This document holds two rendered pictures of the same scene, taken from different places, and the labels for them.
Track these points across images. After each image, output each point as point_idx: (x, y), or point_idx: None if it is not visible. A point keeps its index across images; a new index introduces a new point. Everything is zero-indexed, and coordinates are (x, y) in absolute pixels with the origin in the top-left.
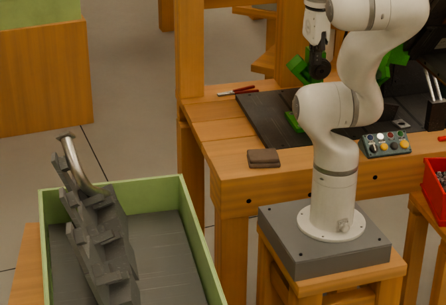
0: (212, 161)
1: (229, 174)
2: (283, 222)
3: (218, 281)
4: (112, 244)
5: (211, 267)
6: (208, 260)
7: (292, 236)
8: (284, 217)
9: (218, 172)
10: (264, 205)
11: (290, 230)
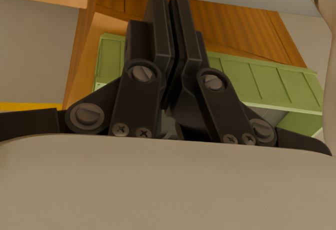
0: None
1: None
2: None
3: (304, 110)
4: (176, 137)
5: (284, 109)
6: (272, 108)
7: None
8: None
9: (61, 4)
10: None
11: None
